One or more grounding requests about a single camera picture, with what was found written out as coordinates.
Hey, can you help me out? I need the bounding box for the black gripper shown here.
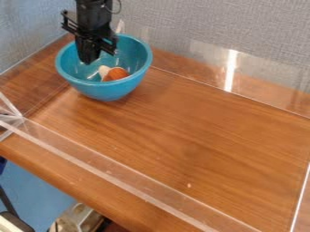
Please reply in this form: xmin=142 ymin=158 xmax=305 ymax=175
xmin=61 ymin=0 xmax=119 ymax=64

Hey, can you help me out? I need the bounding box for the black chair frame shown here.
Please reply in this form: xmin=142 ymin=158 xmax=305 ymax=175
xmin=0 ymin=186 xmax=35 ymax=232

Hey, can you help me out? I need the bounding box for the orange toy mushroom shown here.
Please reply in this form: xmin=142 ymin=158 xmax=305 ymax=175
xmin=98 ymin=65 xmax=130 ymax=82

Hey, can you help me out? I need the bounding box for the white device under table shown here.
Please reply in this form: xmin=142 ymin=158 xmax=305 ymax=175
xmin=49 ymin=203 xmax=105 ymax=232

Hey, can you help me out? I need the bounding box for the blue plastic bowl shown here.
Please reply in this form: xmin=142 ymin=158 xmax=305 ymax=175
xmin=57 ymin=34 xmax=154 ymax=102

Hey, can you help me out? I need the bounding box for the clear acrylic barrier frame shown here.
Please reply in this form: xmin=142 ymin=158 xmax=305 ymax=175
xmin=0 ymin=36 xmax=310 ymax=232

